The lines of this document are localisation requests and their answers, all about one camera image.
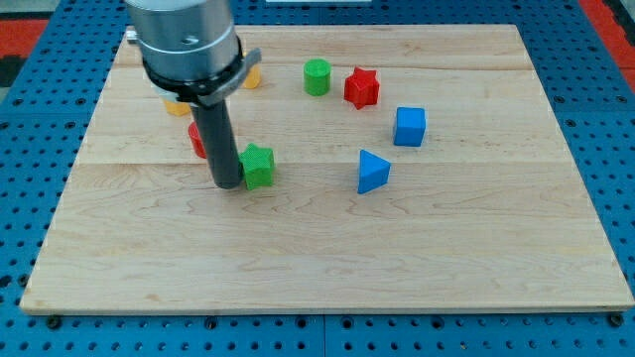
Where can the light wooden board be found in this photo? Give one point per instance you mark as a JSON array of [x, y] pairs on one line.
[[489, 215]]

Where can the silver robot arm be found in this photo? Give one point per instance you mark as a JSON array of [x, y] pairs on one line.
[[190, 48]]

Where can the blue cube block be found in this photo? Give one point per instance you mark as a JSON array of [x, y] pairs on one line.
[[410, 126]]

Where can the green cylinder block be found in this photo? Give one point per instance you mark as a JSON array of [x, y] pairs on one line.
[[317, 74]]

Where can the green star block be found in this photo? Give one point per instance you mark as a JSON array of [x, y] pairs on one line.
[[258, 166]]

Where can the yellow hexagon block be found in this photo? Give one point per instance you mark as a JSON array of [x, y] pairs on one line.
[[177, 108]]

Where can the blue triangle block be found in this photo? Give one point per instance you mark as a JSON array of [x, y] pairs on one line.
[[373, 171]]

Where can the red star block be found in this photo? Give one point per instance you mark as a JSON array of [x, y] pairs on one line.
[[362, 87]]

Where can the yellow block near arm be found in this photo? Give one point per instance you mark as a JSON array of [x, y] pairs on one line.
[[253, 75]]

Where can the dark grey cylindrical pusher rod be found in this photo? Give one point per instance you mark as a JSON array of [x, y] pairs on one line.
[[217, 138]]

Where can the red block behind rod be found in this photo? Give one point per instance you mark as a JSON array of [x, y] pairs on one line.
[[196, 141]]

